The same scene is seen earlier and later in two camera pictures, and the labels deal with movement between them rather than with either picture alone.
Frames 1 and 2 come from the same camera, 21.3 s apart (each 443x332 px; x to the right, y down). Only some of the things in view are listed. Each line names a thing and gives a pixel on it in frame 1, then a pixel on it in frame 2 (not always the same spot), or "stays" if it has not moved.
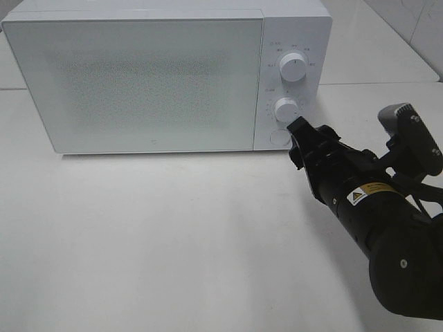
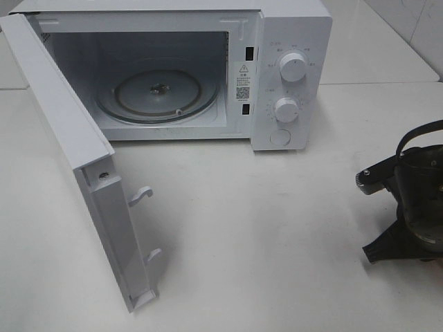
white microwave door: x=136 y=86 → x=89 y=153
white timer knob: x=286 y=110 stays
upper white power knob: x=293 y=67 stays
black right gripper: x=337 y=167 → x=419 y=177
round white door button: x=280 y=137 stays
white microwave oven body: x=109 y=77 stays
